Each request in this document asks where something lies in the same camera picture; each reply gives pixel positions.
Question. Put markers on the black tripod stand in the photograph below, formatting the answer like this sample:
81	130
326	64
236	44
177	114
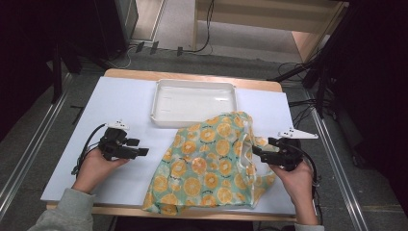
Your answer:
320	64

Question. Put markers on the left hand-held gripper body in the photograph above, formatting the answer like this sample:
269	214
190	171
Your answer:
112	144

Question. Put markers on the orange print fabric bag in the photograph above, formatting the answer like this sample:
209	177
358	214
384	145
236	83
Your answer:
198	166

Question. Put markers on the black metal stand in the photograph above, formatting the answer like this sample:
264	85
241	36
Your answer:
57	73

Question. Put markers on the black tape strip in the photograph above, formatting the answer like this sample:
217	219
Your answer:
78	114

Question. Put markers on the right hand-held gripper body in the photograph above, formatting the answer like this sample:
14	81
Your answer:
288	155

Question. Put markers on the white plastic tray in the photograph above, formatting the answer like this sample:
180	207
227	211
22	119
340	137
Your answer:
192	102

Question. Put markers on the white table mat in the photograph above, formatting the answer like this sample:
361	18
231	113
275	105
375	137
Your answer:
122	106

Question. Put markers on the person's right hand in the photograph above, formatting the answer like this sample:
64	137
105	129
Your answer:
298	183

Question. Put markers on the light wooden shelf unit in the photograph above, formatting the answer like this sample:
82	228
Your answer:
256	19

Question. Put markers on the dark cabinet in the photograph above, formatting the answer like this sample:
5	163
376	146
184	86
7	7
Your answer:
112	25

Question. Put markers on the aluminium floor rail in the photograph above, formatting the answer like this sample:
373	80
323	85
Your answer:
35	134
336	173

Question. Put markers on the person's left hand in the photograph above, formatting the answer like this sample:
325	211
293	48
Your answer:
93	170

